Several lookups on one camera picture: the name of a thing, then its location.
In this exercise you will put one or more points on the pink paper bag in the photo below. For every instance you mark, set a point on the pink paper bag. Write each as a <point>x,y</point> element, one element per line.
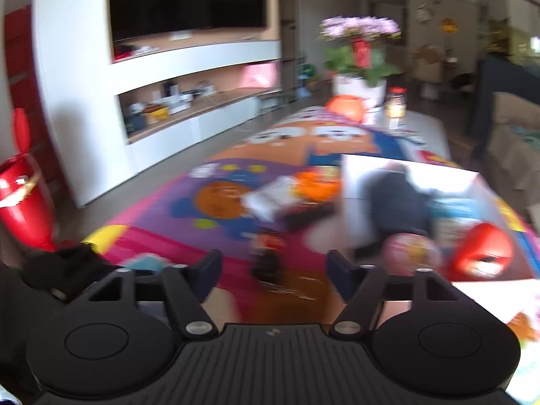
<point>261,76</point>

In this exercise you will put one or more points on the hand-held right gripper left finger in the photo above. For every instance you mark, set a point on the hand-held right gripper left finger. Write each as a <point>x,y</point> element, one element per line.
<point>209,270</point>

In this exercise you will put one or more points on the orange round toy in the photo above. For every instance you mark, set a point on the orange round toy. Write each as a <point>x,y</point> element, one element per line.
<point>346,107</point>

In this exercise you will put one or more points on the light blue item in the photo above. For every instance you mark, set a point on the light blue item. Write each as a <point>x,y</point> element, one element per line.
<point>145,261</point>

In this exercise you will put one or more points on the yellow lantern ornament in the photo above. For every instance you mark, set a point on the yellow lantern ornament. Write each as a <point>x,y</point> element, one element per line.
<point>449,25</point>

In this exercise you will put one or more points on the blue white plastic packet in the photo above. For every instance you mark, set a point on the blue white plastic packet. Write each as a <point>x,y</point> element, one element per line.
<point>455,219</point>

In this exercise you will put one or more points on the colourful cartoon play mat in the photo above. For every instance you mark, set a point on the colourful cartoon play mat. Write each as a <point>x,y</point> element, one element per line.
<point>168,219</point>

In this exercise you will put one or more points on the watermelon ball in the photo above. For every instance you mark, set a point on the watermelon ball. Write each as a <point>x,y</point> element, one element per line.
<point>309,71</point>

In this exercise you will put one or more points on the black television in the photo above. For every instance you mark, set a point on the black television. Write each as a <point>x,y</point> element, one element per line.
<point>185,0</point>

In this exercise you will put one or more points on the white wooden tv cabinet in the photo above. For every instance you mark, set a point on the white wooden tv cabinet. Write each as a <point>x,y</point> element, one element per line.
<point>71,93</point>

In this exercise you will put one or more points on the black remote control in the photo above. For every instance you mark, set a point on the black remote control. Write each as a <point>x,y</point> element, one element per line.
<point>308,217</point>

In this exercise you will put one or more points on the large red toy figure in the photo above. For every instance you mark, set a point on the large red toy figure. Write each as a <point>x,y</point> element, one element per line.
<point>25,202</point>

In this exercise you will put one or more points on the beige dining chair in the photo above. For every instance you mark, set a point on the beige dining chair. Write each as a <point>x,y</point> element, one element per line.
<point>430,67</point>

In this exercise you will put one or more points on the red black toy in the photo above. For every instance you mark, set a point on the red black toy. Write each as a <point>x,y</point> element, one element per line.
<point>481,249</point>

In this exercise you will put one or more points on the clear jar with red lid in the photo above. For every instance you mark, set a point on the clear jar with red lid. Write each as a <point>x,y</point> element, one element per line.
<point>395,105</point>

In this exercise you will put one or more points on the pink yellow round toy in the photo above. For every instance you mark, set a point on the pink yellow round toy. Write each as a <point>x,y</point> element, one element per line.
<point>411,251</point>

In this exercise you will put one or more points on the potted purple orchid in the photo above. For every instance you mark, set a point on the potted purple orchid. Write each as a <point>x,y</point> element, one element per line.
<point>358,59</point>

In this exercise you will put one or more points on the black plush toy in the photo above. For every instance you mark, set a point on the black plush toy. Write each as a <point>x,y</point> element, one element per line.
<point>396,206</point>

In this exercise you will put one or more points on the small dark red toy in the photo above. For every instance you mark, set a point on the small dark red toy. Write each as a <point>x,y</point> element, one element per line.
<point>268,257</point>

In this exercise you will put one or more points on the dark fish tank cabinet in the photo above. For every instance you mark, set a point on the dark fish tank cabinet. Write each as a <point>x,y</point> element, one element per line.
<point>485,93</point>

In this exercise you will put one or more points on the wall clock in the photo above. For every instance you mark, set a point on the wall clock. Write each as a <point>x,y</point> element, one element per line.
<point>424,11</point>

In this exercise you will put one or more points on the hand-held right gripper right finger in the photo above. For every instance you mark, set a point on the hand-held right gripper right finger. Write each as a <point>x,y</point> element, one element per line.
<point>337,274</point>

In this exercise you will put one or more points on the grey sofa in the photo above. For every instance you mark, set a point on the grey sofa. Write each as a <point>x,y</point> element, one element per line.
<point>512,156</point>

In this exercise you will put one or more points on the pink cardboard box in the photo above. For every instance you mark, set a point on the pink cardboard box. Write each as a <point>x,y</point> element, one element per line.
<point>354,194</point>

